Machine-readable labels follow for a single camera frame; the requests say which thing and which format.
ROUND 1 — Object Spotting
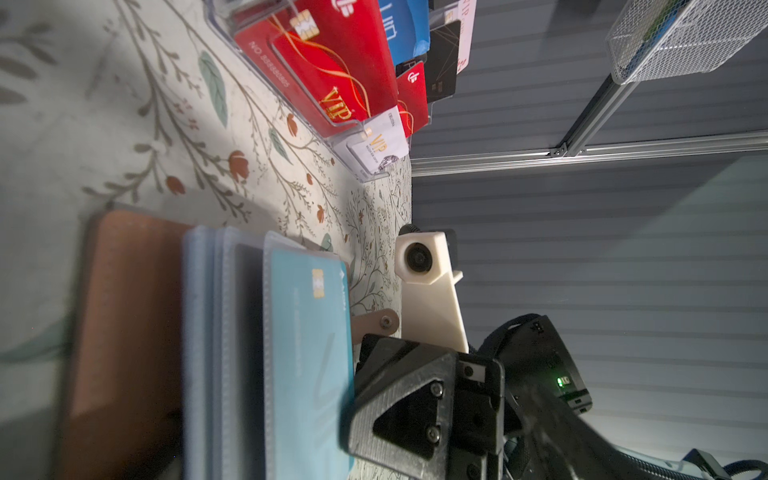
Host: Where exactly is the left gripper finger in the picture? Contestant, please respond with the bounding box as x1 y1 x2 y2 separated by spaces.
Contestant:
511 384 659 479

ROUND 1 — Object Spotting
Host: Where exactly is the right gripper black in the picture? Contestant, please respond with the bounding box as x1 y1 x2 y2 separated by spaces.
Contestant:
344 334 521 479

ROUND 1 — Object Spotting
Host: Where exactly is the teal card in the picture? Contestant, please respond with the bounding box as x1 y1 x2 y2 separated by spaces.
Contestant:
264 246 354 479

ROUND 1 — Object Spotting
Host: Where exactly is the pink leather card wallet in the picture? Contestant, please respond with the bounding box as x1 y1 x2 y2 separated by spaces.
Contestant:
54 210 399 479

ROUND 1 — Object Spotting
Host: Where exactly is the clear acrylic card display stand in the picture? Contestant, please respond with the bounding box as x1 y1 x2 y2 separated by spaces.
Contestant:
204 0 477 182

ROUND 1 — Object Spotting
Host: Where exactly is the dark black card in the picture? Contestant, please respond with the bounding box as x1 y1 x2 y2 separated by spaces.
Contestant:
424 20 461 103

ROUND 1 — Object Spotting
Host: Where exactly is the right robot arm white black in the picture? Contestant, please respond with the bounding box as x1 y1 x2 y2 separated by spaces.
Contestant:
341 313 591 479

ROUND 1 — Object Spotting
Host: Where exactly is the white VIP diamond card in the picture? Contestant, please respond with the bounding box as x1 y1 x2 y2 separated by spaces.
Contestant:
347 106 409 175

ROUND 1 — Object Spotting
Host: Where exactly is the blue VIP card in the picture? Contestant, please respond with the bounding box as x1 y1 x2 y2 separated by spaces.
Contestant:
378 0 430 66

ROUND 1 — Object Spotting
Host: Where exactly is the pink VIP card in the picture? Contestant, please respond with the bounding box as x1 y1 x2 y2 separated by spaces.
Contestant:
457 0 477 74

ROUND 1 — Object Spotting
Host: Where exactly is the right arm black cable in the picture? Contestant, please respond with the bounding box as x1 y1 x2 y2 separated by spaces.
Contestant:
611 446 768 480

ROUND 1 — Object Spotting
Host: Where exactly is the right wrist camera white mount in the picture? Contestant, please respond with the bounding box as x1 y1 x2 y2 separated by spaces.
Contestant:
394 224 470 354

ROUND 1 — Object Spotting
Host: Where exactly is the white wire mesh basket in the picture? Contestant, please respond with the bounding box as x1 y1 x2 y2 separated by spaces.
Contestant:
606 0 767 85

